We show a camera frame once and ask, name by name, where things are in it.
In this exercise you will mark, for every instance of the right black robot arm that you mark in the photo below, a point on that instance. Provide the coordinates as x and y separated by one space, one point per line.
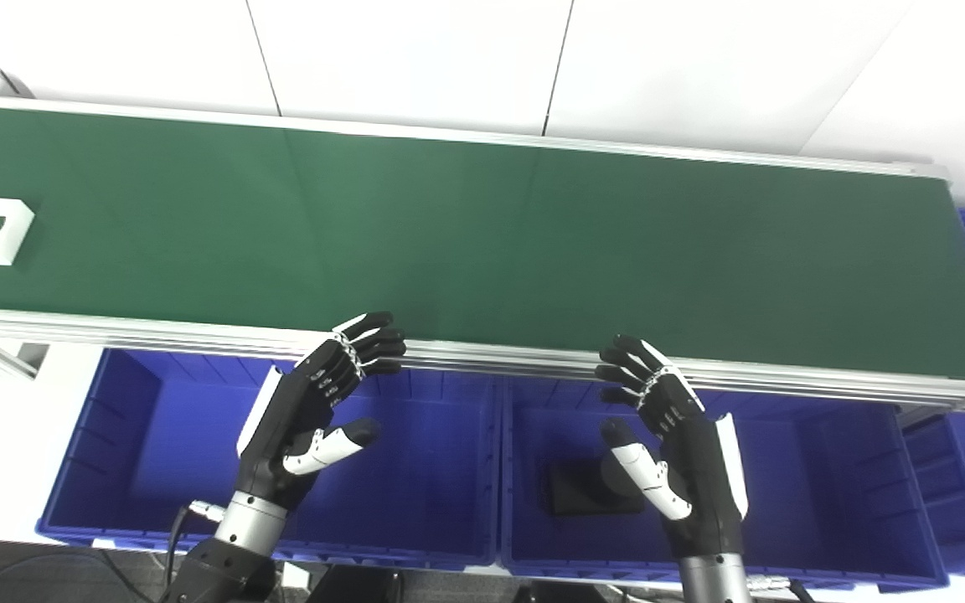
713 582

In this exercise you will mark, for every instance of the black part with cylinder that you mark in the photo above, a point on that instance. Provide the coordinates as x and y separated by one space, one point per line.
575 494

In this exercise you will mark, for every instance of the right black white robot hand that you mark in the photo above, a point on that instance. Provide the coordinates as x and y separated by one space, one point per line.
700 477

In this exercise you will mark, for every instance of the black robot torso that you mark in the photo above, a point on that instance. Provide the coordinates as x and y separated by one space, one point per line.
357 586

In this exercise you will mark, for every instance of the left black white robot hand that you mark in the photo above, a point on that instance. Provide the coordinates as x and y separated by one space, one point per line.
281 427

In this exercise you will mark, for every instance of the green conveyor belt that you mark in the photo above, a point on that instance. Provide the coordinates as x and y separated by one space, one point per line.
482 243
491 358

